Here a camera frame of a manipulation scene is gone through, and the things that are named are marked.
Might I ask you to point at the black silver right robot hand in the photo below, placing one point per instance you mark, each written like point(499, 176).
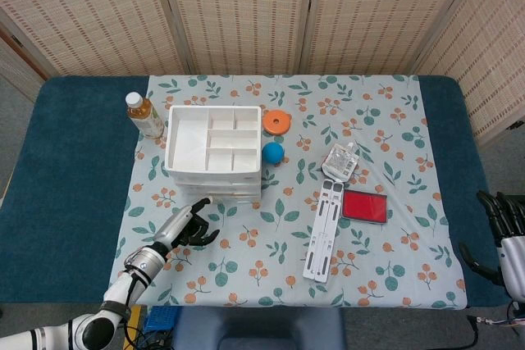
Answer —
point(512, 251)

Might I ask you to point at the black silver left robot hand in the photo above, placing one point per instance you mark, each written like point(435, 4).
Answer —
point(176, 229)

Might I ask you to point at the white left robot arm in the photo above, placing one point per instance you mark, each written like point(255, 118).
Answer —
point(119, 292)

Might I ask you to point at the blue plastic crate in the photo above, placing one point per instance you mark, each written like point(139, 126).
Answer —
point(162, 319)

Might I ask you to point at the teal table cover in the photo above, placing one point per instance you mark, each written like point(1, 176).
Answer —
point(74, 182)

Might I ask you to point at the floral light blue tablecloth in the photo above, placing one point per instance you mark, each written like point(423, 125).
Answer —
point(287, 251)

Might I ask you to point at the amber tea bottle white cap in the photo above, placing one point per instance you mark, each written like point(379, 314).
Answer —
point(145, 118)

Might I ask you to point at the blue ball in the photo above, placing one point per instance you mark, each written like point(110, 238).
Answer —
point(272, 153)

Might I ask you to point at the blue grey chair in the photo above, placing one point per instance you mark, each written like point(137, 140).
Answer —
point(258, 329)

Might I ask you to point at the orange round disc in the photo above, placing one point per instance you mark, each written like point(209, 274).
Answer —
point(270, 124)

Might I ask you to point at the white folding laptop stand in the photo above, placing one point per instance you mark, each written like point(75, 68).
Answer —
point(324, 235)

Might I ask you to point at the red ink pad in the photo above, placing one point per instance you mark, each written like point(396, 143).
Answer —
point(365, 207)

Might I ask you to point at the clear plastic packet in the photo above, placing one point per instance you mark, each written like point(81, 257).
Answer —
point(340, 161)

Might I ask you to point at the woven bamboo folding screen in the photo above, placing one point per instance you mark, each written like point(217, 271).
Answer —
point(246, 10)

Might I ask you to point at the white plastic drawer organizer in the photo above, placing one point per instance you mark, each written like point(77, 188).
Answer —
point(188, 141)

